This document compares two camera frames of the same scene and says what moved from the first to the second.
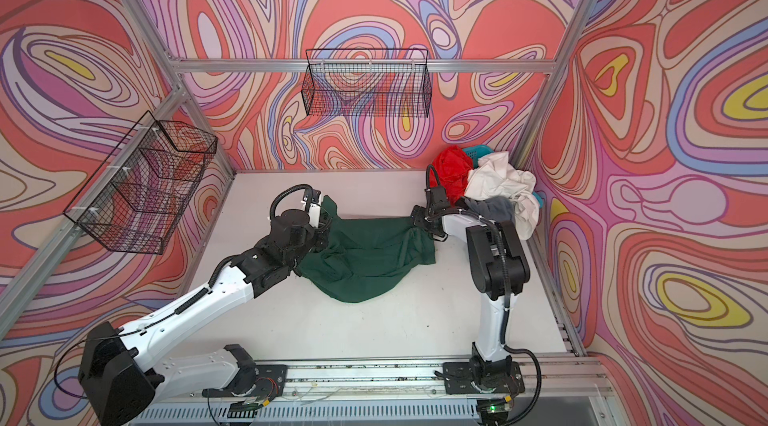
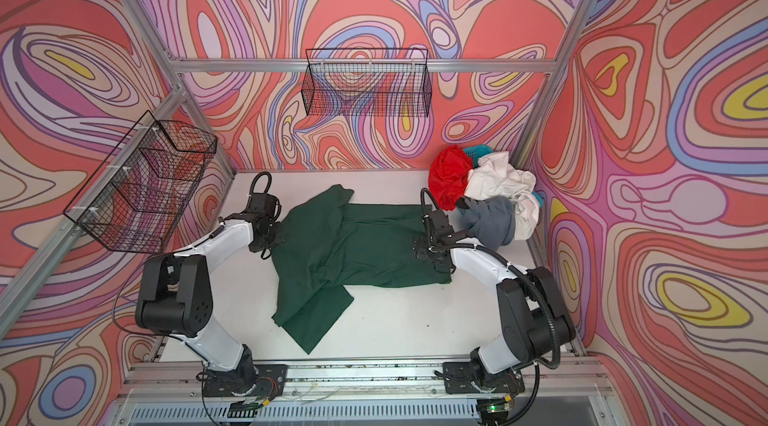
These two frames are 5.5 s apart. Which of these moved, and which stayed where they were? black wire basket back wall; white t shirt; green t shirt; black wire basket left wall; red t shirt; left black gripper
Moved: green t shirt; left black gripper
Stayed: white t shirt; red t shirt; black wire basket back wall; black wire basket left wall
